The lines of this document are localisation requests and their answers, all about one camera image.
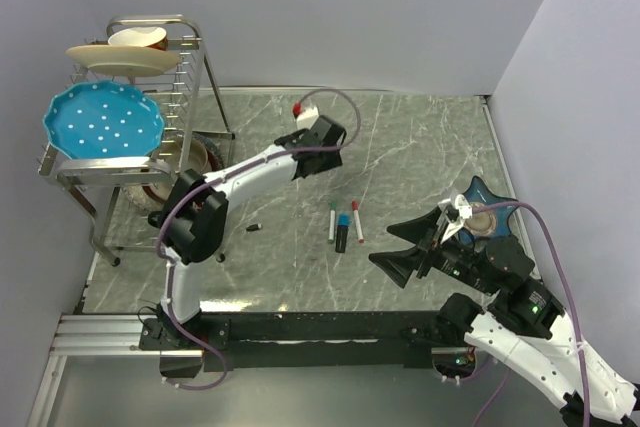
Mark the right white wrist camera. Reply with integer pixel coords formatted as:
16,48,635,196
437,194,473,243

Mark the white and red bowl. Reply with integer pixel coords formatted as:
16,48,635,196
107,27,168,51

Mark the white pen green tip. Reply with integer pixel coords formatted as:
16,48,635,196
328,207,336,244

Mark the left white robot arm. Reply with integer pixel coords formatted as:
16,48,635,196
149,115,346,349

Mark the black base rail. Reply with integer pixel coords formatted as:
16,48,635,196
139,311,471,379

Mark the blue marker cap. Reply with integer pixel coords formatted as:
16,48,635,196
338,214,350,227

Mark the patterned rim plate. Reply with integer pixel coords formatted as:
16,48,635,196
123,132,224,212

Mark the black marker blue tip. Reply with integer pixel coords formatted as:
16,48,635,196
335,224,349,253

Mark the cream flat plate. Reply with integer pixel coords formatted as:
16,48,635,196
66,44,181,77

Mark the small black pen cap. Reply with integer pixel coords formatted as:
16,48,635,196
246,223,263,232

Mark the blue star-shaped dish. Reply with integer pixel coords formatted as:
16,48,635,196
454,175,517,250

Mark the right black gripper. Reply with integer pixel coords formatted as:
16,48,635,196
366,204,496,293

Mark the cream deep bowl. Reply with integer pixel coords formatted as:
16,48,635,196
146,135,210,202

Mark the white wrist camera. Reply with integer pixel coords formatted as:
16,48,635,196
437,194,473,243
292,103,320,130

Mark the white pen red tip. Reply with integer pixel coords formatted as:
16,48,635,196
352,207,365,244

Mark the metal dish rack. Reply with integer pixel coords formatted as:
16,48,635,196
39,15,235,266

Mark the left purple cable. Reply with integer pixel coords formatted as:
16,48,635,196
157,89,364,392

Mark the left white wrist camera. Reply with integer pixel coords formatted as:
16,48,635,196
292,103,320,130

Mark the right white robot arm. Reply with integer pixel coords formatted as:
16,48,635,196
369,208,639,426

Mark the blue polka dot plate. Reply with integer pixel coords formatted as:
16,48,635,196
43,80,165,160

